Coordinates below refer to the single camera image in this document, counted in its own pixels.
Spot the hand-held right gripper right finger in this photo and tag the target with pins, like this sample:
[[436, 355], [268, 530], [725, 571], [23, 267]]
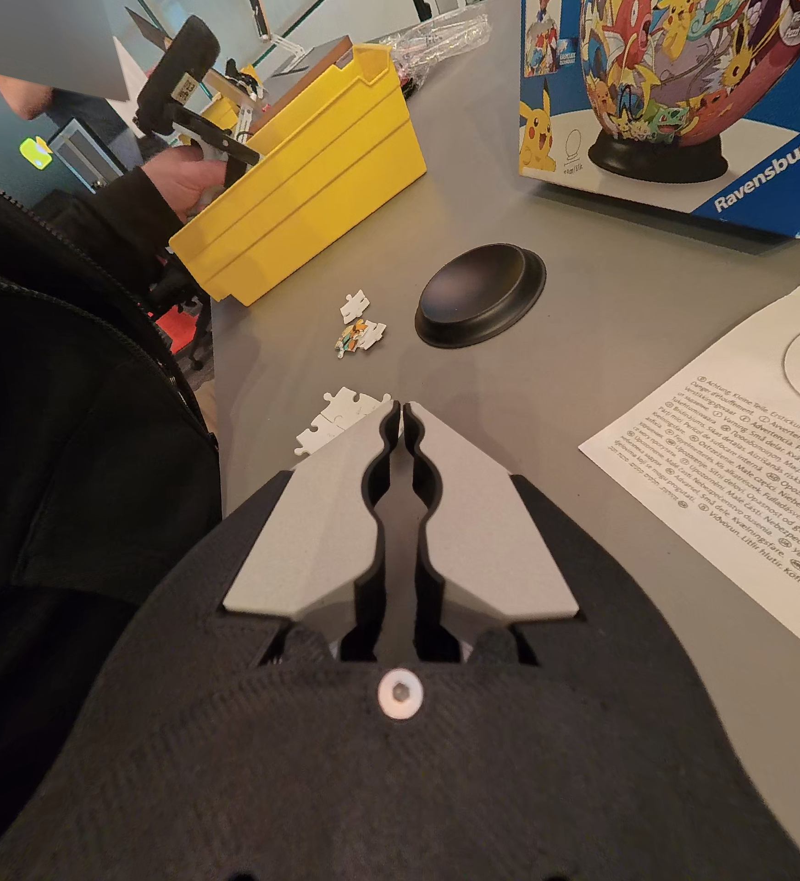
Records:
[[496, 537]]

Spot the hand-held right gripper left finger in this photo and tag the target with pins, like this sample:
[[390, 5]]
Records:
[[310, 537]]

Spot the joined white puzzle section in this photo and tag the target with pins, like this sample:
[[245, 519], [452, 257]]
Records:
[[334, 416]]

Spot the yellow plastic bin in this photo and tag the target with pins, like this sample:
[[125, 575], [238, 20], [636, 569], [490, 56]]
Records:
[[303, 193]]

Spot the colourful printed puzzle piece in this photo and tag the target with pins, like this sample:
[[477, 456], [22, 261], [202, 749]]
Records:
[[346, 341]]

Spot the person's left forearm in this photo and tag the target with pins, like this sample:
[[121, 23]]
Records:
[[118, 220]]

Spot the white puzzle piece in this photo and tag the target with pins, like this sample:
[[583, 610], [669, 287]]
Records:
[[374, 334], [355, 308]]

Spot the black round puzzle stand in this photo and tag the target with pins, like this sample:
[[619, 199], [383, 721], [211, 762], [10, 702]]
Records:
[[476, 289]]

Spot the printed puzzle box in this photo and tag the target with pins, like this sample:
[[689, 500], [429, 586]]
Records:
[[648, 186]]

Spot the person's left hand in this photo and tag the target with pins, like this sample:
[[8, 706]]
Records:
[[190, 179]]

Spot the yellow black device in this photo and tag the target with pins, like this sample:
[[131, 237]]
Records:
[[245, 81]]

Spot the grey framed cabinet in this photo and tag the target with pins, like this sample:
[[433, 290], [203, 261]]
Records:
[[87, 155]]

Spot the brown wooden board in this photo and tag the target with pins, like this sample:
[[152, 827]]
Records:
[[317, 58]]

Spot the person's beige trousers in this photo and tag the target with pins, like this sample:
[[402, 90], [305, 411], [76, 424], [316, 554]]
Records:
[[204, 406]]

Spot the white instruction sheet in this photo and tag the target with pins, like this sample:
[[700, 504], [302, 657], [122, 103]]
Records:
[[716, 468]]

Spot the red floor object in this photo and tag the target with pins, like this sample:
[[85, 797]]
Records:
[[183, 334]]

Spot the clear plastic bag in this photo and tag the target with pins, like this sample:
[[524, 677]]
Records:
[[441, 41]]

